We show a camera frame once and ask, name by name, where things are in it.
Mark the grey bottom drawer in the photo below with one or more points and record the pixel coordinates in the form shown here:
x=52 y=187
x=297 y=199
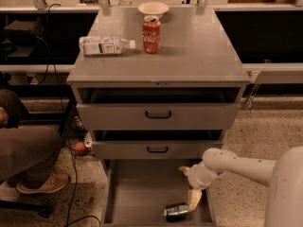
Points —
x=138 y=191

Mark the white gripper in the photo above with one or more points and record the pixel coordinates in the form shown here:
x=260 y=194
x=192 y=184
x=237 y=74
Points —
x=195 y=178

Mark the grey top drawer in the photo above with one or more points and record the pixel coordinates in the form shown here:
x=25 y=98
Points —
x=145 y=109

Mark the clear plastic water bottle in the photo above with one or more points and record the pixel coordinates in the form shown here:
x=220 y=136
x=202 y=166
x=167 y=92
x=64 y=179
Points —
x=104 y=45

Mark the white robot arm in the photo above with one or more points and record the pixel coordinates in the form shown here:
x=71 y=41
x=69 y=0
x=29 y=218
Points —
x=284 y=177

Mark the grey drawer cabinet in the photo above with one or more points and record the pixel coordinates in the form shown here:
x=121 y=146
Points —
x=194 y=53

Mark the white bowl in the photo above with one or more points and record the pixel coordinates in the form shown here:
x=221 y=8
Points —
x=153 y=8

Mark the red cola can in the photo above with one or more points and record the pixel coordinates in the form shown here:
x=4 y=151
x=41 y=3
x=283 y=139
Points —
x=151 y=34

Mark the seated person's legs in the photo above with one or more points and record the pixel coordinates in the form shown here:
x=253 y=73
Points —
x=29 y=153

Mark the tan shoe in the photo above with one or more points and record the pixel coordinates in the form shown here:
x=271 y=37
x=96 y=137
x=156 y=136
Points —
x=54 y=183

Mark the person's hand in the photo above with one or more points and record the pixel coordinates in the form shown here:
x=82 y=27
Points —
x=4 y=118

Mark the grey middle drawer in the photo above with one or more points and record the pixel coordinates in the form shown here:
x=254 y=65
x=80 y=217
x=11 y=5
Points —
x=190 y=144

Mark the grey drawer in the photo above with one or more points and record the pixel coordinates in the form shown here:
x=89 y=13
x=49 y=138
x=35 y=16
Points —
x=190 y=144
x=145 y=109
x=138 y=191

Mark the orange ball on floor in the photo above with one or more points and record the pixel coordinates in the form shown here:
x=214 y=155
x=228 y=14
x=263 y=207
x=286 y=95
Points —
x=79 y=148

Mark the black chair base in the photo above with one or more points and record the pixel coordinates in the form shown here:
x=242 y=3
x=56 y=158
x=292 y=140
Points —
x=42 y=210

